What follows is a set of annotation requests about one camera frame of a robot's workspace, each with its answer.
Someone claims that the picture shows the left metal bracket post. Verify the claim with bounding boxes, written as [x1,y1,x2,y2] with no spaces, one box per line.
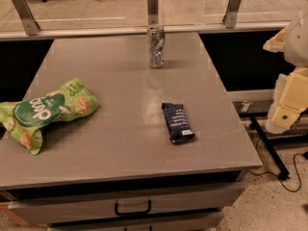
[12,0,40,36]

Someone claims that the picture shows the metal bracket post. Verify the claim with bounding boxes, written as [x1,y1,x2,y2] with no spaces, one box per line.
[12,0,40,36]
[147,0,159,24]
[222,0,242,28]

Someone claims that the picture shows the dark blue rxbar wrapper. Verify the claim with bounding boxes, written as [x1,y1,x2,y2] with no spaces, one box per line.
[162,103,195,143]

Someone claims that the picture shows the middle metal bracket post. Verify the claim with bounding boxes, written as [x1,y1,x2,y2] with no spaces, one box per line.
[147,0,159,24]

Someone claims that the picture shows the grey drawer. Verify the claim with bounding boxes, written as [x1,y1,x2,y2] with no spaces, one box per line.
[47,212,223,231]
[9,182,244,224]

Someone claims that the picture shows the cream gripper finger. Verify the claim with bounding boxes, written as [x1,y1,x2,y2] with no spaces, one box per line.
[265,67,308,134]
[263,28,287,53]

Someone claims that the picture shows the grey lower drawer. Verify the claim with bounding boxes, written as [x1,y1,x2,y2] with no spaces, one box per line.
[47,212,223,231]

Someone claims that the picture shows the grey upper drawer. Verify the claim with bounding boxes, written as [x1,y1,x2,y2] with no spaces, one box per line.
[9,182,244,224]

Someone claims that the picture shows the silver redbull can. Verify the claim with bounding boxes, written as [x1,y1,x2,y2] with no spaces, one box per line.
[147,24,165,68]

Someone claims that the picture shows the green chip bag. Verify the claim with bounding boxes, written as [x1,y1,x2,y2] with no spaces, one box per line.
[0,78,98,155]

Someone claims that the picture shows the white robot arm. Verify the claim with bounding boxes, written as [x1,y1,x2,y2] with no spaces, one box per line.
[263,10,308,134]

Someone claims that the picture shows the right metal bracket post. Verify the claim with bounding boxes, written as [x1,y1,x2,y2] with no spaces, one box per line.
[222,0,242,28]

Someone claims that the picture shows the black metal stand leg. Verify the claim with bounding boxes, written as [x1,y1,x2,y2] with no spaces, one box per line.
[249,116,290,181]

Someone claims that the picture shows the black drawer handle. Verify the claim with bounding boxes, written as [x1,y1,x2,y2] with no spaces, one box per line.
[114,200,152,217]

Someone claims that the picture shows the black floor cable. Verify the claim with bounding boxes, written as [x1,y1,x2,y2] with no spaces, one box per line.
[248,138,308,193]

